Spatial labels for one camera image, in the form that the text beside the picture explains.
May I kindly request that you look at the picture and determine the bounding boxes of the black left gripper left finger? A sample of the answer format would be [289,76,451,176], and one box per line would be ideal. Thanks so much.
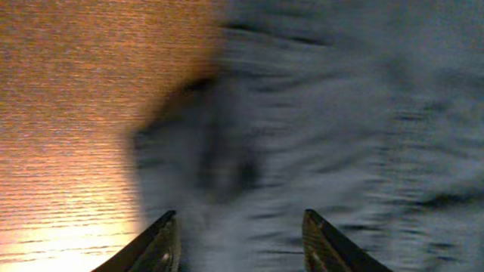
[92,210,181,272]

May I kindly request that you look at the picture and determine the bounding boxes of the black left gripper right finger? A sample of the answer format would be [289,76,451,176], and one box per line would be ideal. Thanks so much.
[302,209,392,272]

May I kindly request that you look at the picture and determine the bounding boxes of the dark navy blue shorts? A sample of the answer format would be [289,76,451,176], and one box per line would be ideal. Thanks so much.
[135,0,483,271]

